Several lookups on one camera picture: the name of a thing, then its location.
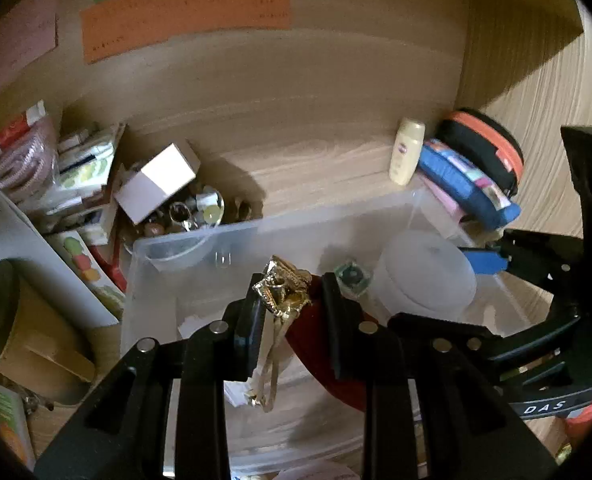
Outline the clear plastic jar purple label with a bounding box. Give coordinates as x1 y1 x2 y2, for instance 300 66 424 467
369 230 477 321

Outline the small patterned square object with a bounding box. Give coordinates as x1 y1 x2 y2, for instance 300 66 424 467
334 259 372 298

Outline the red gold drawstring pouch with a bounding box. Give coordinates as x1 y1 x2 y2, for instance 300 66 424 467
246 255 376 413

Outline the blue packet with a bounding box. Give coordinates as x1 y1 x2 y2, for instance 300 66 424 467
418 139 521 231

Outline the orange green tube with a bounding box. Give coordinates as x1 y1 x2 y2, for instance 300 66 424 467
0 385 36 471

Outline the black orange round case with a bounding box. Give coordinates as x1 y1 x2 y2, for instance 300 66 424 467
435 107 524 197

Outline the cream small lotion bottle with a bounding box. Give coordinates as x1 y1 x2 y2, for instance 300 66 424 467
388 118 425 186

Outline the brown ceramic mug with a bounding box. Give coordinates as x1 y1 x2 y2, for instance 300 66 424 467
0 260 96 405

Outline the clear plastic storage bin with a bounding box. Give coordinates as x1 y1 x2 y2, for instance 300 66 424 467
119 186 548 478

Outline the fruit pattern booklet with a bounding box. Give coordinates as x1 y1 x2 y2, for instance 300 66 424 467
46 231 127 321

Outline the clear bowl of trinkets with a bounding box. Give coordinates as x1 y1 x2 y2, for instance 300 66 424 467
119 184 225 272

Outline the white paper folder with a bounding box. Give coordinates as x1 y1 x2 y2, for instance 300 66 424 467
0 191 118 328

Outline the white pink small box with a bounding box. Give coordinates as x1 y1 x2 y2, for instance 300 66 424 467
115 141 200 224

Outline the stack of sachets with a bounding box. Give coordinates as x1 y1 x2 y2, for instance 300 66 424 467
20 122 127 234

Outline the small white orange tube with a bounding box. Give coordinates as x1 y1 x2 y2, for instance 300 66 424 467
0 100 46 157

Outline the orange sticky note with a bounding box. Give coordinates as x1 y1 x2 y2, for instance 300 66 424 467
80 0 291 64

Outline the pink sticky note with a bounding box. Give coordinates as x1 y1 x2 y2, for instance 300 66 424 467
0 0 57 90

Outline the pink coiled cord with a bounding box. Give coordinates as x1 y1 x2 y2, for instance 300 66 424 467
0 114 60 204

